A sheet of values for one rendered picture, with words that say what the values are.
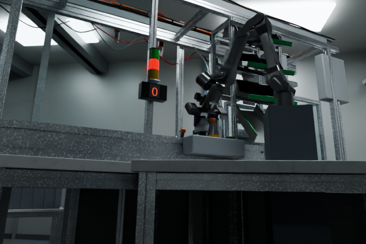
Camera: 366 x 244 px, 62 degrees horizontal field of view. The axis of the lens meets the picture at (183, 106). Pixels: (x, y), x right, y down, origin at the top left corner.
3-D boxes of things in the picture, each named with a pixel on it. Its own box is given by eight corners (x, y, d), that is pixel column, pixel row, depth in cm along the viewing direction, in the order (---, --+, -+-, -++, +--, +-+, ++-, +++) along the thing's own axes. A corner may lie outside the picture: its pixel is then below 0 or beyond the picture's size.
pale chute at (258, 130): (279, 144, 133) (283, 136, 131) (252, 142, 129) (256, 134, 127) (254, 111, 156) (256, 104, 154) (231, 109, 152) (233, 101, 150)
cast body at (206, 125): (211, 132, 127) (210, 115, 129) (201, 130, 125) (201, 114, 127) (200, 134, 134) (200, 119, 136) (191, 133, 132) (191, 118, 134)
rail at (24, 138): (264, 171, 116) (263, 143, 119) (-4, 156, 76) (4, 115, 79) (255, 172, 121) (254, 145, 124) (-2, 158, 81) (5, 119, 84)
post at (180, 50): (181, 180, 236) (184, 22, 273) (176, 180, 234) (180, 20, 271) (178, 181, 240) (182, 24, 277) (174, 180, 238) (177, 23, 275)
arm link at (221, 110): (235, 104, 126) (228, 96, 131) (196, 97, 118) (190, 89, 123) (226, 120, 130) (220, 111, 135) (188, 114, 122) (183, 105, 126)
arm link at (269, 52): (270, 17, 121) (255, 25, 124) (263, 8, 115) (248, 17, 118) (291, 90, 109) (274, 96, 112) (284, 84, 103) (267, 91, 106)
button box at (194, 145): (245, 157, 105) (244, 139, 106) (192, 153, 95) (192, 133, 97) (232, 158, 110) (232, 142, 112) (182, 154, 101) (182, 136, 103)
